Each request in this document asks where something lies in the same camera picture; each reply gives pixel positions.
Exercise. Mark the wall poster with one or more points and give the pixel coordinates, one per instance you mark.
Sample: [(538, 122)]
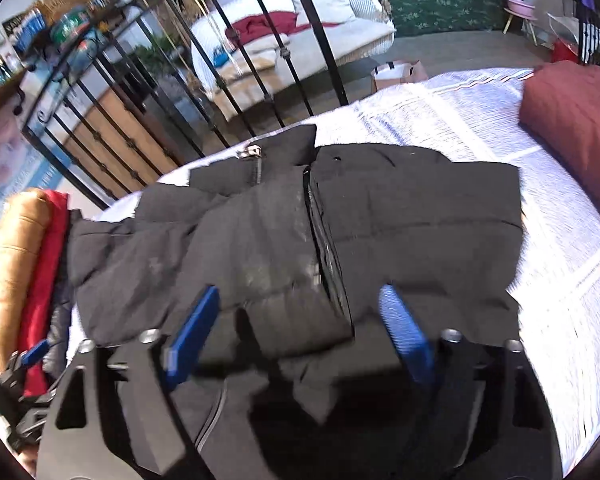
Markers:
[(5, 175)]

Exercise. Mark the cardboard box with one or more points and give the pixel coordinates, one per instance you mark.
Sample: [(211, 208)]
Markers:
[(395, 77)]

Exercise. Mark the white swing sofa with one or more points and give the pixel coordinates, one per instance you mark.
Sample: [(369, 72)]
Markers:
[(365, 30)]

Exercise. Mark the teal pouch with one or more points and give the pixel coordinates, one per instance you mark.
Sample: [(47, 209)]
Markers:
[(225, 57)]

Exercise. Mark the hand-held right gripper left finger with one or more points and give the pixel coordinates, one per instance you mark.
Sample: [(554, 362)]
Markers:
[(192, 340)]

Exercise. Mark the blue checked bedsheet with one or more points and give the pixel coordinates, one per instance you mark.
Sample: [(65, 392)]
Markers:
[(555, 270)]

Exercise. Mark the black padded jacket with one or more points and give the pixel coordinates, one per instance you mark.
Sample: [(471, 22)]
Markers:
[(405, 210)]

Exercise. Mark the pink stool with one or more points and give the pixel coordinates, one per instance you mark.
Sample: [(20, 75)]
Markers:
[(520, 6)]

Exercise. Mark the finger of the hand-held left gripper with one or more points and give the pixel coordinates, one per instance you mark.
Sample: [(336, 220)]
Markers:
[(35, 352)]

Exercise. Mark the wooden dresser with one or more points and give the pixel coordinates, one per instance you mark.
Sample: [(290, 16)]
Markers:
[(105, 125)]

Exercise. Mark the black metal bed frame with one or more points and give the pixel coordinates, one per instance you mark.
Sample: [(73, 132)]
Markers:
[(283, 53)]

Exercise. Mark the tan suede jacket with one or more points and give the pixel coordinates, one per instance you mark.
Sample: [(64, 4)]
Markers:
[(15, 260)]

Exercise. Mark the maroon pillow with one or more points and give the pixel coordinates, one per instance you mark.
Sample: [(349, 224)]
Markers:
[(575, 115)]

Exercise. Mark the cluttered shelf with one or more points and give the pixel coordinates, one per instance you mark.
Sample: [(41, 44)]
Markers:
[(65, 25)]

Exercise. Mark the red cloth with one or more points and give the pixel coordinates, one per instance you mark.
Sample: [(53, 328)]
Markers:
[(260, 25)]

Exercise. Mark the dark grey puffer jacket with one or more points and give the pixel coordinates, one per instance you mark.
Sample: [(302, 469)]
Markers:
[(57, 330)]

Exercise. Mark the red jacket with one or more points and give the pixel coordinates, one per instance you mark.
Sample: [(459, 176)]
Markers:
[(42, 280)]

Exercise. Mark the beige folded blanket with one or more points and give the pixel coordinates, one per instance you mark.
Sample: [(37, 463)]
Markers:
[(252, 60)]

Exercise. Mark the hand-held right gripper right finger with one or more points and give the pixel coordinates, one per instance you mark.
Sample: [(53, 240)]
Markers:
[(405, 330)]

